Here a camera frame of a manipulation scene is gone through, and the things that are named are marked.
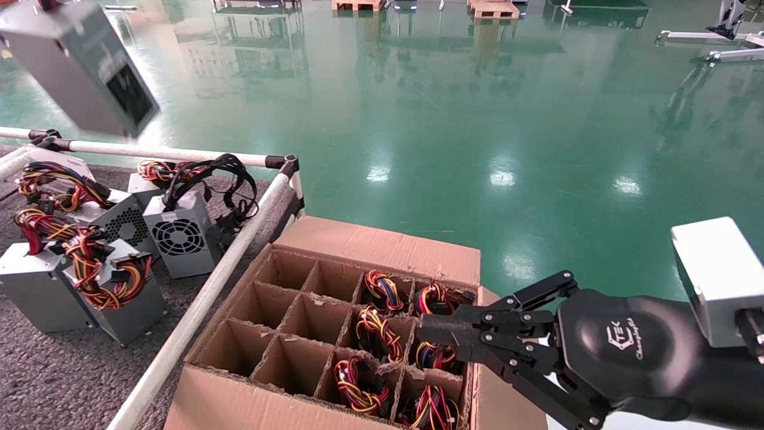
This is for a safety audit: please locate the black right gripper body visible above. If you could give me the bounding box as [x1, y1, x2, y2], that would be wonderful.
[555, 290, 717, 420]

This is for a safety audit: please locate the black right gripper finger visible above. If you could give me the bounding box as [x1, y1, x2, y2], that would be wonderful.
[418, 270, 580, 346]
[457, 333, 612, 430]

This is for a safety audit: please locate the grey power supply with cables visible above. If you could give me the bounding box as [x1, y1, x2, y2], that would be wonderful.
[414, 282, 476, 317]
[401, 385, 463, 430]
[63, 236, 168, 347]
[333, 357, 392, 417]
[416, 342, 460, 371]
[0, 0, 161, 139]
[364, 270, 412, 312]
[15, 148, 114, 214]
[128, 159, 207, 195]
[0, 209, 97, 333]
[356, 306, 406, 363]

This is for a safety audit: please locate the brown cardboard box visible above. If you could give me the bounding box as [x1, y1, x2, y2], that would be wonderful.
[162, 215, 550, 430]

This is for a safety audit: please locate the cardboard divider insert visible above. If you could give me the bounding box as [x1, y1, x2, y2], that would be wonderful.
[188, 246, 475, 430]

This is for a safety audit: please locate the black pipe connector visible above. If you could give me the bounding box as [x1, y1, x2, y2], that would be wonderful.
[27, 128, 72, 153]
[264, 154, 300, 180]

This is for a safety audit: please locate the grey power supply with fan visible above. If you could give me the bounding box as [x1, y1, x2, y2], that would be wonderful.
[143, 154, 260, 280]

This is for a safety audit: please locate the white floor beam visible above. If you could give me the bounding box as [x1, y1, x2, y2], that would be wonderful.
[655, 30, 764, 48]
[704, 48, 764, 63]

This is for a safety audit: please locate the wooden pallet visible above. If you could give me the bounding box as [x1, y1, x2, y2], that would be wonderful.
[467, 0, 521, 20]
[331, 0, 387, 13]

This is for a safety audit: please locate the grey power supply honeycomb vent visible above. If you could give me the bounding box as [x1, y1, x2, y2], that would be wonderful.
[66, 190, 161, 259]

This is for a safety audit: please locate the black and white stand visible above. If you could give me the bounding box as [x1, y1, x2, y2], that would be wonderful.
[707, 0, 747, 39]

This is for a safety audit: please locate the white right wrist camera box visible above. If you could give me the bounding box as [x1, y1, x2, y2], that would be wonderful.
[670, 217, 764, 349]

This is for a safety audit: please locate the white pipe post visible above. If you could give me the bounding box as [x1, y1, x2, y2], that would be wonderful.
[291, 173, 306, 217]

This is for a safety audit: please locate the white pipe rail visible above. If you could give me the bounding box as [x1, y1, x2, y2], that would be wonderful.
[0, 146, 33, 180]
[107, 172, 299, 430]
[0, 127, 299, 170]

